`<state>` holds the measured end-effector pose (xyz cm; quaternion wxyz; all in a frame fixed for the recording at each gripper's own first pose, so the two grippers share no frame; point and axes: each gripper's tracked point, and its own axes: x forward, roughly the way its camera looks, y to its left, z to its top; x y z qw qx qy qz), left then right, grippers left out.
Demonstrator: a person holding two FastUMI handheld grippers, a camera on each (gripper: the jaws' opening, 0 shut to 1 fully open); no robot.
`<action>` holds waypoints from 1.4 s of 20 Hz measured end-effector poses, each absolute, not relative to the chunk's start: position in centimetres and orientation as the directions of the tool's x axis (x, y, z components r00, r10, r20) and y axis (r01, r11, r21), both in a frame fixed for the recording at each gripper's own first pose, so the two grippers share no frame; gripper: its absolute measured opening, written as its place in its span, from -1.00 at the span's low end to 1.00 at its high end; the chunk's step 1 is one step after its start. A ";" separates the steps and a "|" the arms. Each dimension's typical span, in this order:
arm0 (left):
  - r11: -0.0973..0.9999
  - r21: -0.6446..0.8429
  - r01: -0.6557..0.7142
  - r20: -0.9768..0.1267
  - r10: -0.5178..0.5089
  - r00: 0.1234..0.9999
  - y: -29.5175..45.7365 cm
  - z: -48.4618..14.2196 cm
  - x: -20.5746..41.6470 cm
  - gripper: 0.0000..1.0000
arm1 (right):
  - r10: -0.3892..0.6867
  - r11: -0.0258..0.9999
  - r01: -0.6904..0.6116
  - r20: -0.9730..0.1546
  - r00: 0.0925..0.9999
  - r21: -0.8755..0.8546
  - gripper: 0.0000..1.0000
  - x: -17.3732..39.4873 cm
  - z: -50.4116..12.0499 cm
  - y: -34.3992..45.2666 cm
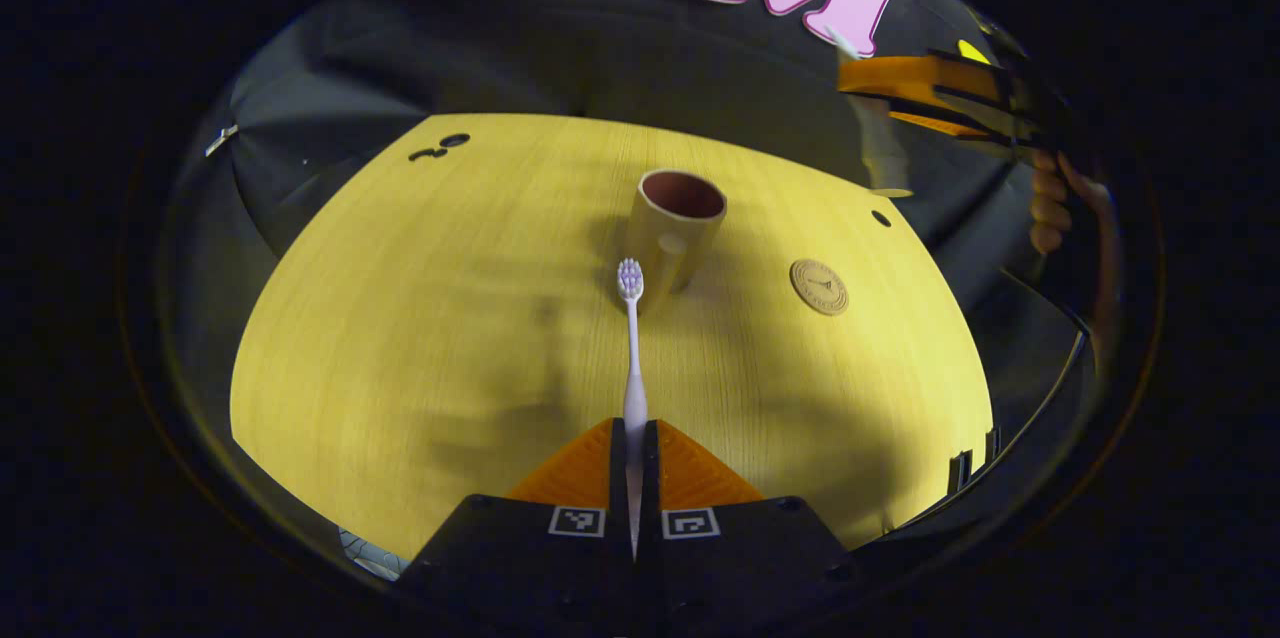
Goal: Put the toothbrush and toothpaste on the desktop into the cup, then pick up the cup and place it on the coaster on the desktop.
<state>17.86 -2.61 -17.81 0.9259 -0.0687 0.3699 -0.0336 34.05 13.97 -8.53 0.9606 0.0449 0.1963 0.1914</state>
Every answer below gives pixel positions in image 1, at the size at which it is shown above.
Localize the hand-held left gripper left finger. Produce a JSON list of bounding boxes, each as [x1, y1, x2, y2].
[[395, 416, 637, 634]]

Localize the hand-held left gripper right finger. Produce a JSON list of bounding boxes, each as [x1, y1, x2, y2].
[[636, 418, 861, 634]]

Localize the white toothpaste tube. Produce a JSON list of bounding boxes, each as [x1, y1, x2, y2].
[[828, 23, 913, 199]]

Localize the white toothbrush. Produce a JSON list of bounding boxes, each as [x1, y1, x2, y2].
[[615, 258, 651, 559]]

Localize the beige cup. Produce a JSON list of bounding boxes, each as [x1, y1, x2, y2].
[[625, 169, 728, 317]]

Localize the wooden desktop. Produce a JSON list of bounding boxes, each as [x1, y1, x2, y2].
[[230, 113, 994, 564]]

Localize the black backdrop cloth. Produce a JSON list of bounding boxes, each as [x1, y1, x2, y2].
[[160, 0, 1111, 539]]

